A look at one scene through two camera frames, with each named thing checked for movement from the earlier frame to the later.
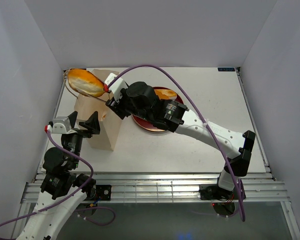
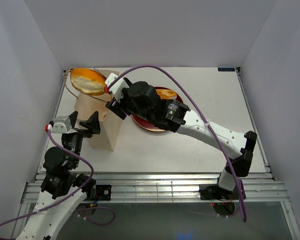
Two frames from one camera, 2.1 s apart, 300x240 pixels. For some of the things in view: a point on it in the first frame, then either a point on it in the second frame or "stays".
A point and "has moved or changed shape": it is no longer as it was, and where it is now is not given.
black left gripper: x=93 y=124 stays
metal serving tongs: x=78 y=94 to x=97 y=71
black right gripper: x=116 y=107 stays
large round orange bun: x=84 y=81 has moved or changed shape
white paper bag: x=110 y=121 stays
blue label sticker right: x=226 y=69 stays
